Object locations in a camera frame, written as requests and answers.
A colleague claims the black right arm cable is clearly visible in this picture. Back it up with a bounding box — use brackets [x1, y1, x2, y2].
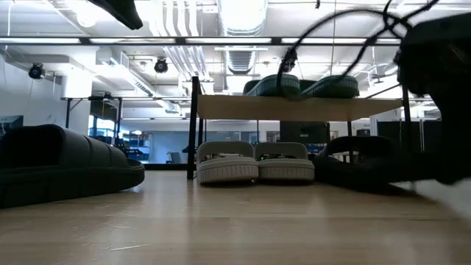
[275, 0, 441, 100]

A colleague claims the white ceiling duct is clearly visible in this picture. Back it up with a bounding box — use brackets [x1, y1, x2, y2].
[93, 49, 177, 113]

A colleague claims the black cabinet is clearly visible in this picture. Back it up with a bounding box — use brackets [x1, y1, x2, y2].
[278, 120, 331, 145]

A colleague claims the black rubber slide sandal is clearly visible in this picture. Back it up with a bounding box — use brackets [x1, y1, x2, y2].
[314, 135, 439, 194]
[0, 124, 146, 210]

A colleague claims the black partition panel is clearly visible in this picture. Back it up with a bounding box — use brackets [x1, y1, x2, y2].
[375, 119, 442, 154]

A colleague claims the silver round air duct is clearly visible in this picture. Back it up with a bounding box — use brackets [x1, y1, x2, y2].
[216, 0, 270, 75]

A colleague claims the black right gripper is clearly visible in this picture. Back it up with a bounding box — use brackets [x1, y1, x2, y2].
[396, 13, 471, 185]

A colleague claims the green rubber slide sandal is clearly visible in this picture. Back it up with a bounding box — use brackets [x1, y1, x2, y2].
[300, 74, 361, 100]
[241, 73, 302, 99]

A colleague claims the grey rubber slide sandal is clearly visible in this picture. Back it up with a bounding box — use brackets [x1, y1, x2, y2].
[195, 140, 260, 185]
[254, 141, 316, 183]

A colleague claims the black ceiling spotlight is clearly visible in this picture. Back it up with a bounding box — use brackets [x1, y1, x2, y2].
[27, 62, 46, 81]
[281, 47, 298, 74]
[153, 56, 169, 74]

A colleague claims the wooden shelf with black frame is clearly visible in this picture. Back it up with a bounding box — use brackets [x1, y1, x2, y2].
[185, 75, 412, 181]

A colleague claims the grey office chair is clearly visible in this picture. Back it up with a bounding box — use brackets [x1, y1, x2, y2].
[167, 150, 184, 165]

